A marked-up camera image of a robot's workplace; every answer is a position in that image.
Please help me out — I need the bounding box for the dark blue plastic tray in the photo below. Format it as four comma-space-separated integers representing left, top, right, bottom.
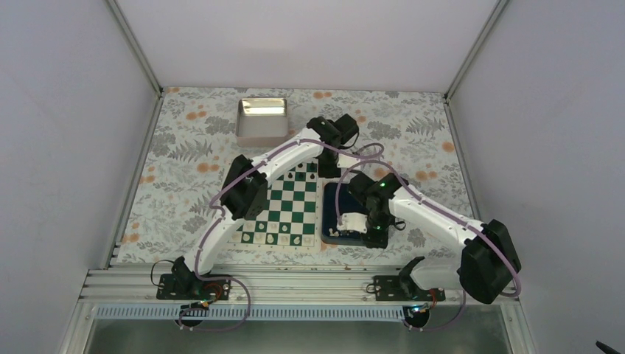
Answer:
321, 181, 391, 247

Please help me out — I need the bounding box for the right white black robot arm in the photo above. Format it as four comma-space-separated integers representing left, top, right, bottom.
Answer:
338, 173, 522, 304

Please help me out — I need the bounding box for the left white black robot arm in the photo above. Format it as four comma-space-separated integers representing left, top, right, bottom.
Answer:
161, 114, 359, 299

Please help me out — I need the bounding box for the green white chess board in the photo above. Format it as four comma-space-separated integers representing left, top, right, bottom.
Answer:
226, 160, 321, 254

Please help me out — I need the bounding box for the pink metal tin box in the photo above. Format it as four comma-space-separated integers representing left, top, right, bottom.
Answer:
235, 97, 289, 148

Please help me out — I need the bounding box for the floral patterned table mat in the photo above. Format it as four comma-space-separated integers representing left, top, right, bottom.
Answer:
116, 87, 472, 264

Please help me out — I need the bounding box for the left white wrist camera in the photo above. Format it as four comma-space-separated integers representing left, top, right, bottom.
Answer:
336, 153, 361, 169

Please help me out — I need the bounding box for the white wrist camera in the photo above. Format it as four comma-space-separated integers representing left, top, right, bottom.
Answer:
337, 212, 367, 234
336, 153, 361, 169

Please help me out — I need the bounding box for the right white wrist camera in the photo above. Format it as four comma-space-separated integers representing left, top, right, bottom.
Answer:
337, 212, 367, 234

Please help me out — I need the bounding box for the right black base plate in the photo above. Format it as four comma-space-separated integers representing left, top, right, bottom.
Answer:
365, 275, 446, 302

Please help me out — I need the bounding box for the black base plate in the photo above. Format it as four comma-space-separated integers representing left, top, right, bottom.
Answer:
156, 274, 231, 302
365, 275, 446, 302

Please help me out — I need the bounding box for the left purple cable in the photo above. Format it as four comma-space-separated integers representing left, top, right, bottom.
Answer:
150, 139, 385, 334

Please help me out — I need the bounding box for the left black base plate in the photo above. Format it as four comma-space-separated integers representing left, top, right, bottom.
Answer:
156, 274, 231, 302

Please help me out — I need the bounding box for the aluminium frame post left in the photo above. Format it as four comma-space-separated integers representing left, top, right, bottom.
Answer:
104, 0, 163, 96

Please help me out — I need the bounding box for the aluminium frame post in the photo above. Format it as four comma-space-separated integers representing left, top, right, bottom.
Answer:
104, 0, 163, 96
444, 0, 511, 105

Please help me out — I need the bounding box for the aluminium frame post right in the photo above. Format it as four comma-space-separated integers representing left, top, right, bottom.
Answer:
444, 0, 511, 105

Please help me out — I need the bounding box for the aluminium front rail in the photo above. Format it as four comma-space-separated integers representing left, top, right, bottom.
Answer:
77, 269, 520, 307

